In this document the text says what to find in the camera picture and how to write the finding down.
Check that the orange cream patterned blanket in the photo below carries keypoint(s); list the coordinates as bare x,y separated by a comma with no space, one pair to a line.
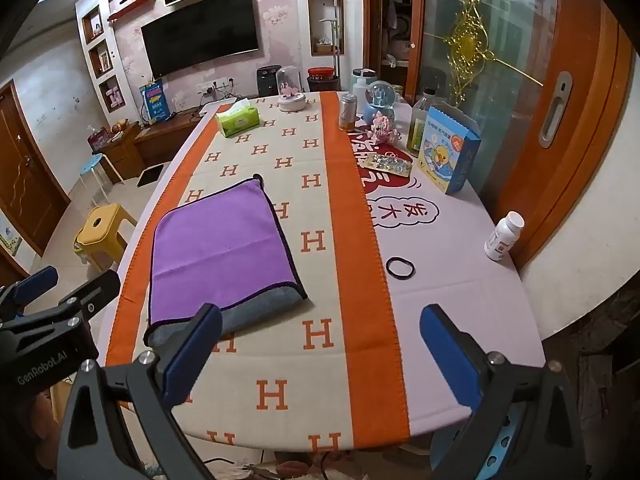
300,310

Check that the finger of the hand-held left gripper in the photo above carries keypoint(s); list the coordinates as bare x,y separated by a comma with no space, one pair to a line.
97,290
35,280

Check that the red snack bag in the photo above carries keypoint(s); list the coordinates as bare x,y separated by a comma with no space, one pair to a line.
99,139

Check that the glass dome ornament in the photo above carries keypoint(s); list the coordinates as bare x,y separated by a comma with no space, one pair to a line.
291,91

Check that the blue snow globe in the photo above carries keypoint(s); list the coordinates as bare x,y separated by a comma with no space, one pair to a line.
380,102

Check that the blister pill pack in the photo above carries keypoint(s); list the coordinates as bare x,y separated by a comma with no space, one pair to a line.
389,165

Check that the wooden sliding glass door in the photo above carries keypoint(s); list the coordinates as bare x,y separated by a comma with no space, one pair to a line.
590,110

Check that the pink flower ornament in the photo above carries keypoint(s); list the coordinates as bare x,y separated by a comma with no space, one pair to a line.
384,127

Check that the black television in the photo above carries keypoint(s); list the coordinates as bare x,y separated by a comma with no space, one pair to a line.
200,32

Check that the blue round stool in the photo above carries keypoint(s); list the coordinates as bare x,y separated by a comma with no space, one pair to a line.
92,162

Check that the wooden television cabinet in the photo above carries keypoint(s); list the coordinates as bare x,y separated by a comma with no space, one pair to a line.
160,140

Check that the brown wooden door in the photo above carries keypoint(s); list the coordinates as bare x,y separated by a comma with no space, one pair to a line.
25,175

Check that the drink can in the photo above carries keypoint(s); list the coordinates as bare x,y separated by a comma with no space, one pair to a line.
348,114

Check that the red lidded pot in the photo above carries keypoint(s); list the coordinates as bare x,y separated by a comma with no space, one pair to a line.
321,80

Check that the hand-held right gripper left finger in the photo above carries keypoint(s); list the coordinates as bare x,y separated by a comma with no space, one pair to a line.
192,355

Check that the red wall shelf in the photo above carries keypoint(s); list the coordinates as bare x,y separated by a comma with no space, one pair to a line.
132,7

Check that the yellow plastic stool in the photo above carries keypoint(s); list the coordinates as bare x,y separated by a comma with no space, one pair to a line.
102,225

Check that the blue printed sign box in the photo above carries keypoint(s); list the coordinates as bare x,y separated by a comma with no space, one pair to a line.
154,102

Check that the white pill bottle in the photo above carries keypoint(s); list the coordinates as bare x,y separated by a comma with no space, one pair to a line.
502,240

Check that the gold door ornament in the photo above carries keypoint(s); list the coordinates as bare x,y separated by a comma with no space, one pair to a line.
467,47

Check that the blue duck print box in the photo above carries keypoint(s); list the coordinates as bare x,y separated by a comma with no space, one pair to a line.
442,155

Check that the green glass bottle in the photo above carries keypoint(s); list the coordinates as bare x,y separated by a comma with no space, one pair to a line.
416,132

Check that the dark floor mat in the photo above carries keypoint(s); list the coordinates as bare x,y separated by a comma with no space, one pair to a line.
151,176

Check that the green tissue box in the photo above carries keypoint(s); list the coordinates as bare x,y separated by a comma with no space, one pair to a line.
239,119

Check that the purple towel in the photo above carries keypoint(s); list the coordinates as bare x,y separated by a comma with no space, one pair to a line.
220,250

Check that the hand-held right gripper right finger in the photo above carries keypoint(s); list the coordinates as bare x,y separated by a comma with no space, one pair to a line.
450,355

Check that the black countertop appliance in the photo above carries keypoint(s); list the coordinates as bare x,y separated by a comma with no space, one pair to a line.
269,81

